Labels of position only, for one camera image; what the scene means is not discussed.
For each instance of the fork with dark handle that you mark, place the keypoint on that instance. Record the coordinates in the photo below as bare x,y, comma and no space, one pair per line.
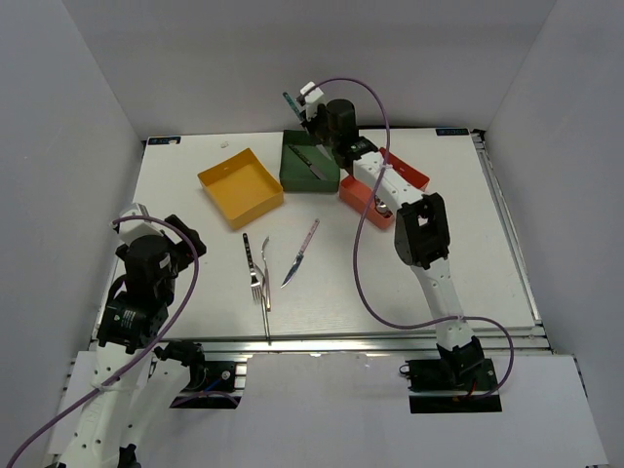
256,286

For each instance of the fork with green handle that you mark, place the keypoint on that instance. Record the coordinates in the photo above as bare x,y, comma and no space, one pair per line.
265,318

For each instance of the knife with dark handle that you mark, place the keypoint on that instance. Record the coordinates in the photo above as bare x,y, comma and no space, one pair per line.
311,167

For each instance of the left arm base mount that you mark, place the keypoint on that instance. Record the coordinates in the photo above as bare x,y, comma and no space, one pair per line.
206,385

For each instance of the dark green square container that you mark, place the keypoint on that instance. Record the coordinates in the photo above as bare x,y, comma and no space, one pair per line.
295,177

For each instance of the red square container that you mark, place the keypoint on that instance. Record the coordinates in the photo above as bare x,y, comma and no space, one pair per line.
355,194

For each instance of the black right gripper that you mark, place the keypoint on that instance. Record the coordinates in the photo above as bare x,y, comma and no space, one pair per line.
308,124

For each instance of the blue label sticker right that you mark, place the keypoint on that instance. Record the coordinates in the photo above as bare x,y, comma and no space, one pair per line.
452,132

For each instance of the yellow square container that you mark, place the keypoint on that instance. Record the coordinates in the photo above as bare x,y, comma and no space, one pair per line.
241,189

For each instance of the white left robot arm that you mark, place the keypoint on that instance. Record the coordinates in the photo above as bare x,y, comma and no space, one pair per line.
134,380

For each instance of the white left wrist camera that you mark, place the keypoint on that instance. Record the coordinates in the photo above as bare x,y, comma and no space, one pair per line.
136,227

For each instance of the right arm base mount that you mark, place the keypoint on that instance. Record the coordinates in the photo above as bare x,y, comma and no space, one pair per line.
433,389

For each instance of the knife with pink handle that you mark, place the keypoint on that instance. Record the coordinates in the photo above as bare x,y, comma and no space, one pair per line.
300,254

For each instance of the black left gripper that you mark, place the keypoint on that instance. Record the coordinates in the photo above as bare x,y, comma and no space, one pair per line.
182,249

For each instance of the blue label sticker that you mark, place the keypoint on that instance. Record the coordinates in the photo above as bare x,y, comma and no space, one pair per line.
452,132
164,140

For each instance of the fork with pink handle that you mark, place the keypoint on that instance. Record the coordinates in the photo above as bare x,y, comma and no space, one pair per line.
266,276

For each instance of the spoon with dark handle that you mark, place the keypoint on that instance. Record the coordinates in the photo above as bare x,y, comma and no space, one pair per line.
382,208

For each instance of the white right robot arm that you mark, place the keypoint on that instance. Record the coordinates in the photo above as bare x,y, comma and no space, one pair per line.
421,233

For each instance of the knife with green handle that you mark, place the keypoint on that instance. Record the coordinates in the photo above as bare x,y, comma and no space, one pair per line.
292,105

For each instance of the blue label sticker left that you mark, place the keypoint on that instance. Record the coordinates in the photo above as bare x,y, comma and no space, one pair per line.
164,140

